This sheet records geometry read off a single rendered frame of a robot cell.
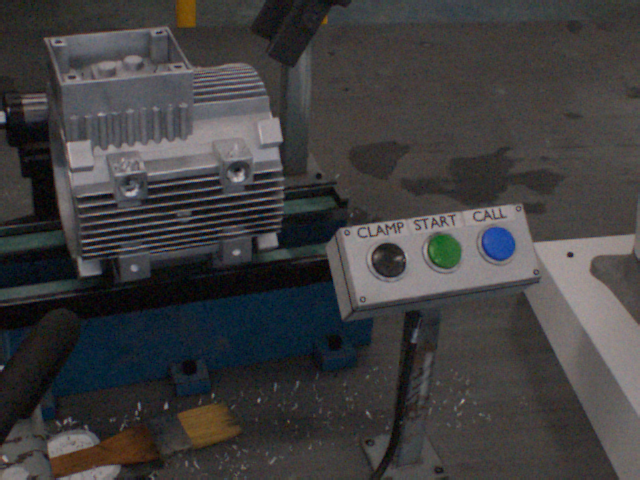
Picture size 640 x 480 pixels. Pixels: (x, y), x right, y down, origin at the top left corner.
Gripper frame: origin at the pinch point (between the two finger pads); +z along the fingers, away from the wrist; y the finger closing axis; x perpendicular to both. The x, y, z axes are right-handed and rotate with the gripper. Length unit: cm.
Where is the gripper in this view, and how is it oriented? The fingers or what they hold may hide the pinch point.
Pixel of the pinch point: (289, 18)
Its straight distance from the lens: 104.9
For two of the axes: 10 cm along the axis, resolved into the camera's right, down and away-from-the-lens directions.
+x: 8.0, 2.9, 5.3
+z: -5.2, 7.8, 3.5
